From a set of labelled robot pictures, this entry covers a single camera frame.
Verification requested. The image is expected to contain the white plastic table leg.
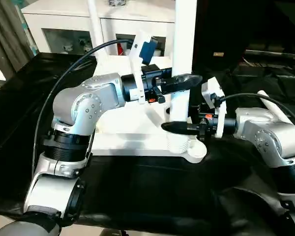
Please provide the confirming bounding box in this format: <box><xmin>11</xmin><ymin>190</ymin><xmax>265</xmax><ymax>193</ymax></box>
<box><xmin>87</xmin><ymin>0</ymin><xmax>108</xmax><ymax>72</ymax></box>
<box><xmin>166</xmin><ymin>0</ymin><xmax>198</xmax><ymax>153</ymax></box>
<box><xmin>257</xmin><ymin>90</ymin><xmax>290</xmax><ymax>124</ymax></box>

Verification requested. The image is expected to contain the white plastic table top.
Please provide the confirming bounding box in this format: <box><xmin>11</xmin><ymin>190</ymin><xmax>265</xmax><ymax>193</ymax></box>
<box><xmin>90</xmin><ymin>55</ymin><xmax>207</xmax><ymax>164</ymax></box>

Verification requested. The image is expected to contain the black table mat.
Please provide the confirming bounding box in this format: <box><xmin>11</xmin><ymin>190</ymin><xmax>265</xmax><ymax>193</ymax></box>
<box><xmin>0</xmin><ymin>52</ymin><xmax>295</xmax><ymax>232</ymax></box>

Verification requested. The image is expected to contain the white glass-door cabinet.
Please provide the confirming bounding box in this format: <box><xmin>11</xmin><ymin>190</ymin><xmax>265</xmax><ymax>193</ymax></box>
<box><xmin>22</xmin><ymin>0</ymin><xmax>177</xmax><ymax>58</ymax></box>

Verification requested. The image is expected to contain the grey curtain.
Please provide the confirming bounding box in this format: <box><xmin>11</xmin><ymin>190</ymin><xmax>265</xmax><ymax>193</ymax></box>
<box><xmin>0</xmin><ymin>0</ymin><xmax>38</xmax><ymax>82</ymax></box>

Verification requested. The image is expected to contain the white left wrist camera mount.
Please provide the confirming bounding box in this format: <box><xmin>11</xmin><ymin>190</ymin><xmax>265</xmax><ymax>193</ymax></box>
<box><xmin>126</xmin><ymin>31</ymin><xmax>160</xmax><ymax>104</ymax></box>

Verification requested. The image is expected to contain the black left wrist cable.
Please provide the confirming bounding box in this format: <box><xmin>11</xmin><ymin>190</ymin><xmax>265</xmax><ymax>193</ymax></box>
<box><xmin>30</xmin><ymin>39</ymin><xmax>136</xmax><ymax>174</ymax></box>

